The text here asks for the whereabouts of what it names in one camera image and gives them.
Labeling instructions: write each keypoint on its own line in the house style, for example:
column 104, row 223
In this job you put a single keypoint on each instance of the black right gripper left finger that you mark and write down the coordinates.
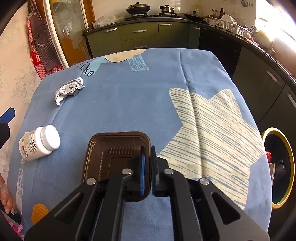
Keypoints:
column 93, row 211

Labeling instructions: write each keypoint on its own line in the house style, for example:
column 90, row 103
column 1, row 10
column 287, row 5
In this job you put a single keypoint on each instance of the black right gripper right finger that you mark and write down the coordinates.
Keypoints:
column 199, row 209

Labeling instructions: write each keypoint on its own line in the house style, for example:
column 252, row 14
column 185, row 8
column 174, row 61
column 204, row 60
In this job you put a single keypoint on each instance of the brown plastic food tray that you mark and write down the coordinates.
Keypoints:
column 110, row 153

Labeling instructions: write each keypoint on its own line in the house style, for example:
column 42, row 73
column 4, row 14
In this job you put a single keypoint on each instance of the white pill bottle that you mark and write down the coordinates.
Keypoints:
column 39, row 143

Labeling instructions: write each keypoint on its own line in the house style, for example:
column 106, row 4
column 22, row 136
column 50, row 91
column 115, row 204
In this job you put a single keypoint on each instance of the silver wrapper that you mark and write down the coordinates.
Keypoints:
column 71, row 88

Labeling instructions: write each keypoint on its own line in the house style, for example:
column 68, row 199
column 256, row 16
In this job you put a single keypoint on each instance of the yellow rimmed dark trash bin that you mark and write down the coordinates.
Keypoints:
column 281, row 164

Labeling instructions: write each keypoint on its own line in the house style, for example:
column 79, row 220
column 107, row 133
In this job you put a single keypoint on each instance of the green kitchen cabinets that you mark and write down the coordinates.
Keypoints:
column 267, row 87

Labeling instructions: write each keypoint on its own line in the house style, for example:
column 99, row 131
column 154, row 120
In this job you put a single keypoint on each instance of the person's left hand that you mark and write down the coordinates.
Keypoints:
column 7, row 199

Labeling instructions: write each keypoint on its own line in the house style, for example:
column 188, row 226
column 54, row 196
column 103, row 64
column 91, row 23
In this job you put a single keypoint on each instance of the blue patterned tablecloth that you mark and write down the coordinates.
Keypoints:
column 203, row 128

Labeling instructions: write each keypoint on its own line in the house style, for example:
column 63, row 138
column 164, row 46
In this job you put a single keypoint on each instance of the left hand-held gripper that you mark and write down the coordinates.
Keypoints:
column 6, row 117

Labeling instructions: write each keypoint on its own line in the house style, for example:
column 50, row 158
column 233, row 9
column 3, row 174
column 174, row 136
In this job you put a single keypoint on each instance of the red checked hanging apron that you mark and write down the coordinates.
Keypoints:
column 42, row 50

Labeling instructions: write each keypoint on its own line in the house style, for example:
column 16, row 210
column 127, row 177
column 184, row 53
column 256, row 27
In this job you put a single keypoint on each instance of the white dish rack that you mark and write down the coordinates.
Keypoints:
column 227, row 23

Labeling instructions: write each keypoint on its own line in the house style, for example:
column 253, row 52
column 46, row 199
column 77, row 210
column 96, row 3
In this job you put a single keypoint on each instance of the white plastic bag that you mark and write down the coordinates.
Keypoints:
column 106, row 20

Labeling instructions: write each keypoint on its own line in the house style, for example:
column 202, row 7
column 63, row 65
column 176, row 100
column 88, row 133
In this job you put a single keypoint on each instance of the glass sliding door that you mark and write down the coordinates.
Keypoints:
column 67, row 21

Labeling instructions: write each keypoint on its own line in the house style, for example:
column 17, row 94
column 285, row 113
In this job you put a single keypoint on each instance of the small steel pot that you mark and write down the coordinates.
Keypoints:
column 166, row 10

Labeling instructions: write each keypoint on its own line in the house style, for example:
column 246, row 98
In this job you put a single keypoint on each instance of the black wok with lid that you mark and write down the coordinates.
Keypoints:
column 138, row 9

